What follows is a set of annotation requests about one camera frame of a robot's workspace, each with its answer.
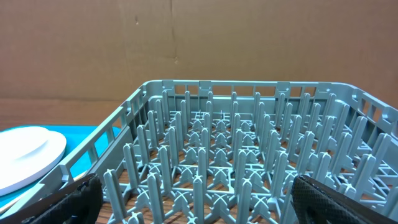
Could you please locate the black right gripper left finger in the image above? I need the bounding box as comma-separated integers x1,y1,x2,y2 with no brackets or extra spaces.
1,174,103,223

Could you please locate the pink plate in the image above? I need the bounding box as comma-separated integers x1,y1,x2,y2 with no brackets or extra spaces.
1,126,67,196

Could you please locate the grey dishwasher rack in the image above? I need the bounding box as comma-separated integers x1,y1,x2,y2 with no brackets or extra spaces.
1,80,397,223

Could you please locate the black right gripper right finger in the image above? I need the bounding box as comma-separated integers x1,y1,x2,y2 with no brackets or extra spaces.
291,175,397,224

